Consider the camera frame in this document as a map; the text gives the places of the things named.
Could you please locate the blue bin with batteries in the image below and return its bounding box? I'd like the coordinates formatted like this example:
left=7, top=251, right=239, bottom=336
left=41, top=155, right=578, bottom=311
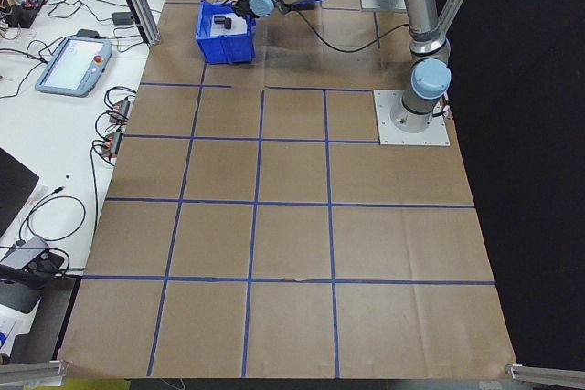
left=195, top=0, right=257, bottom=65

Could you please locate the white blue box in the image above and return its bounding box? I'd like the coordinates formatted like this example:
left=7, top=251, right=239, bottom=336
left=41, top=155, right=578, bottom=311
left=0, top=307, right=24, bottom=359

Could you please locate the grey orange usb hub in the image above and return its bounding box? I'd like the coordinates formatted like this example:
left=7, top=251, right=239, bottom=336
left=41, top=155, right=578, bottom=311
left=111, top=96, right=134, bottom=125
left=101, top=131, right=125, bottom=162

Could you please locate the light blue teach pendant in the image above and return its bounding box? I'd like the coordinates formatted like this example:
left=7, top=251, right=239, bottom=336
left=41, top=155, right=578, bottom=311
left=35, top=36, right=113, bottom=98

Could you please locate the white desk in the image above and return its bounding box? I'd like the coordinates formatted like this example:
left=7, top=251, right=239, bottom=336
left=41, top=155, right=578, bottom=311
left=0, top=0, right=180, bottom=366

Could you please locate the red black circuit board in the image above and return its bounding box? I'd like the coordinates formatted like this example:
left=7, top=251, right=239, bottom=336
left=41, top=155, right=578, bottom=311
left=8, top=0, right=48, bottom=29

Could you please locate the black laptop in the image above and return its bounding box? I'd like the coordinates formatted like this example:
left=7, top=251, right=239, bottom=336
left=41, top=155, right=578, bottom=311
left=0, top=146, right=41, bottom=239

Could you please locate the grey docking hub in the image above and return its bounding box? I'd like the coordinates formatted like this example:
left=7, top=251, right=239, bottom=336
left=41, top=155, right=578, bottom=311
left=0, top=234, right=50, bottom=272

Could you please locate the black stand base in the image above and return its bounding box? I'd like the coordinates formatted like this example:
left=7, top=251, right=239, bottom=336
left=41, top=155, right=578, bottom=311
left=0, top=278, right=43, bottom=317

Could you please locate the aluminium extrusion bar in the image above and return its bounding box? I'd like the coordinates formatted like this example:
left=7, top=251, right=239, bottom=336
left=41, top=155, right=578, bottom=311
left=0, top=359, right=70, bottom=386
left=505, top=362, right=585, bottom=385

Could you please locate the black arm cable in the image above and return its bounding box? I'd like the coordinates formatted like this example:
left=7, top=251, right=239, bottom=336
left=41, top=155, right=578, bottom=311
left=292, top=5, right=415, bottom=52

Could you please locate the black hub cable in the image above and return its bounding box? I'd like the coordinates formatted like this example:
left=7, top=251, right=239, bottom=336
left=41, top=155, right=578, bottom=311
left=89, top=111, right=118, bottom=167
left=103, top=85, right=138, bottom=112

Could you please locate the black looped usb cable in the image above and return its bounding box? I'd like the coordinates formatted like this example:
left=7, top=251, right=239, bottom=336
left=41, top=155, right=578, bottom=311
left=17, top=185, right=88, bottom=246

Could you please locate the black camera clamp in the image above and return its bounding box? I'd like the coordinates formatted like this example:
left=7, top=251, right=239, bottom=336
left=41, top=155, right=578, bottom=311
left=26, top=248, right=66, bottom=278

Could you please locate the black frame cover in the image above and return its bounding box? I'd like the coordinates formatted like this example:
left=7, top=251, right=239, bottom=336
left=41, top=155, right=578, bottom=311
left=429, top=0, right=585, bottom=380

